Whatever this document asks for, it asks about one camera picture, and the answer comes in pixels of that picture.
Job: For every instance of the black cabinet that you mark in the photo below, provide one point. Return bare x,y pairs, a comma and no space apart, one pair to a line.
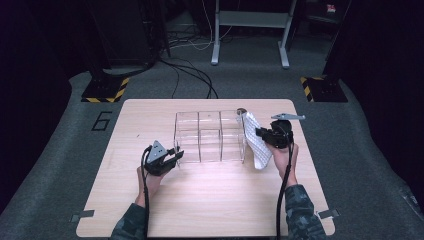
126,30

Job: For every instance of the clear acrylic organizer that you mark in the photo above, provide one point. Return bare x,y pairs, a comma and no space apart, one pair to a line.
208,136

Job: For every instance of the white dotted cloth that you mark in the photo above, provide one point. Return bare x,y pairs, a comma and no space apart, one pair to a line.
258,150

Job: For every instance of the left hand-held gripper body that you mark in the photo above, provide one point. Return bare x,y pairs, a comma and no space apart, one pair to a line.
156,163

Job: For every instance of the person's left hand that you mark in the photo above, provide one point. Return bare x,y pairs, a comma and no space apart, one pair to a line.
150,186

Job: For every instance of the grey tape strip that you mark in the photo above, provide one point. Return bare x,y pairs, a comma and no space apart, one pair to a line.
83,214
330,213

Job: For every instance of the dark box with red label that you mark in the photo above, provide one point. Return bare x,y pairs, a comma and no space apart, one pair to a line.
331,8

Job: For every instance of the black stand base striped edge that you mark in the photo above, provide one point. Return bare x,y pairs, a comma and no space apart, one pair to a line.
103,90
326,90

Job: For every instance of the white metal table frame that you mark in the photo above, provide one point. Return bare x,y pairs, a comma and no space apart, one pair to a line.
250,19

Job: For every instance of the person's right hand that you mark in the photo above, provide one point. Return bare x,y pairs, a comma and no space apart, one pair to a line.
286,163

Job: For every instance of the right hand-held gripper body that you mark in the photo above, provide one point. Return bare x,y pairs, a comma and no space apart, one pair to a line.
281,135

